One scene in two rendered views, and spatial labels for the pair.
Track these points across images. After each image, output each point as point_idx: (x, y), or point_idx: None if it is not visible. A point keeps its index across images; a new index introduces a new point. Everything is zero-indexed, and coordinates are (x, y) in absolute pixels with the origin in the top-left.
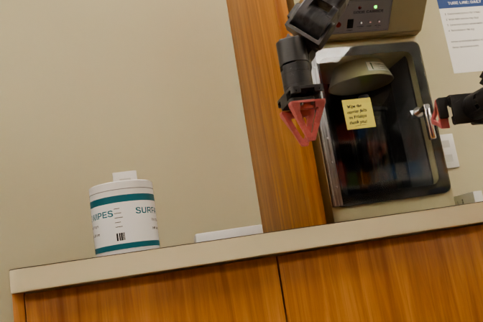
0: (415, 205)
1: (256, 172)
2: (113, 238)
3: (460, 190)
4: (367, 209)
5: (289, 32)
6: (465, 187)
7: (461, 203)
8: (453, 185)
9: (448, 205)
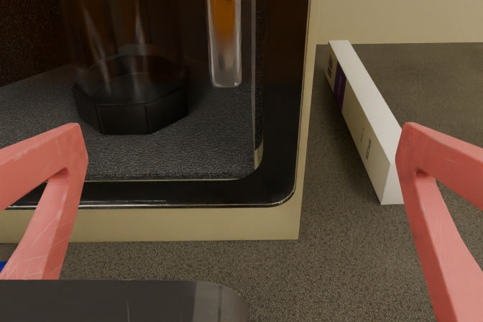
0: (165, 215)
1: None
2: None
3: None
4: (7, 212)
5: None
6: None
7: (366, 144)
8: None
9: (277, 223)
